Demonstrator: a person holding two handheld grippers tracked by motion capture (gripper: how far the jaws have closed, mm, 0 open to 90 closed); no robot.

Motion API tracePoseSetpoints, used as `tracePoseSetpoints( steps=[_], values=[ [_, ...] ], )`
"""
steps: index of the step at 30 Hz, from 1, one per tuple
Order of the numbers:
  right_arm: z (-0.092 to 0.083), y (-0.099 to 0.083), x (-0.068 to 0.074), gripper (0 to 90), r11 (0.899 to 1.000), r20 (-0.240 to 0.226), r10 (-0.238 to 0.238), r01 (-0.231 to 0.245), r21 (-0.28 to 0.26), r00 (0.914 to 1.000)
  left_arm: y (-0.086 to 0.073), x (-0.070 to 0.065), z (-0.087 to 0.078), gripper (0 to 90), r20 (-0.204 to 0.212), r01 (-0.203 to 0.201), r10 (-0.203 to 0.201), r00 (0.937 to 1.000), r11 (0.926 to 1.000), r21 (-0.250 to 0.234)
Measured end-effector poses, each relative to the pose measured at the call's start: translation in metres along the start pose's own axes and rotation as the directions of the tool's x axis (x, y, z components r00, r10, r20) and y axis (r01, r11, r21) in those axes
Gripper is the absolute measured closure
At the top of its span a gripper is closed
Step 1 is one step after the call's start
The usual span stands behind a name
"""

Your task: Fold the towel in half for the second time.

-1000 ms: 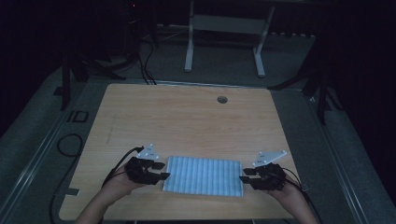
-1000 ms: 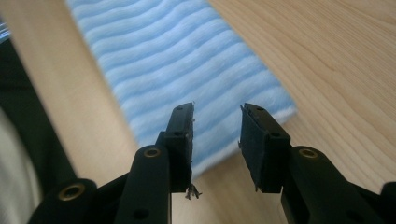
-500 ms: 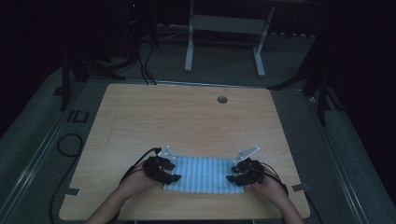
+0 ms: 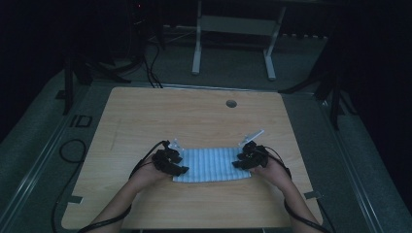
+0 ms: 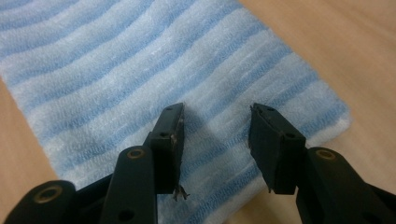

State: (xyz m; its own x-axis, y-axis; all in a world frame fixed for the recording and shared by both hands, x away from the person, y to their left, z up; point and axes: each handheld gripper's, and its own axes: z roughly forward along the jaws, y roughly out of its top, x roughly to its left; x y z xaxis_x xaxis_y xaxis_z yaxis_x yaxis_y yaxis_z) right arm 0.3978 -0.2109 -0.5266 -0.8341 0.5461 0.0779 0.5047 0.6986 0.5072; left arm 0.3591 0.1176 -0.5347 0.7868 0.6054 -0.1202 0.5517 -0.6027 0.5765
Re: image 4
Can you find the person's left hand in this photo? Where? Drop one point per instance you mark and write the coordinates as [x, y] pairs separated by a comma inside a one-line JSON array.
[[145, 176]]

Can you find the person's right hand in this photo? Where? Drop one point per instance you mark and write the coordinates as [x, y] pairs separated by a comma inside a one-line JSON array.
[[275, 174]]

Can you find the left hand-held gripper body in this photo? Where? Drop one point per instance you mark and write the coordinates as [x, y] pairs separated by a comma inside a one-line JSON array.
[[163, 159]]

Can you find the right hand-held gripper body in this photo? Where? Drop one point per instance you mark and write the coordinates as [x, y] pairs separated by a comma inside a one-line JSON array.
[[257, 157]]

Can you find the white metal stand frame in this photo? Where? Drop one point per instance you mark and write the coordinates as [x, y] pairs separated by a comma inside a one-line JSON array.
[[238, 25]]

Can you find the metal floor rail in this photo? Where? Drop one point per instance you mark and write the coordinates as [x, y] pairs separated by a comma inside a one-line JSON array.
[[35, 168], [353, 168]]

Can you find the round grey table grommet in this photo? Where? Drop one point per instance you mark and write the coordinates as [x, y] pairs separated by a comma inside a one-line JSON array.
[[231, 104]]

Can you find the black tripod stand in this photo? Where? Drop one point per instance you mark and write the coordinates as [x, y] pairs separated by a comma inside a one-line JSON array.
[[335, 106], [68, 84]]

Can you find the blue striped towel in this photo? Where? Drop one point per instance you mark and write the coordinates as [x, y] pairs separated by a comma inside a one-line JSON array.
[[210, 165]]

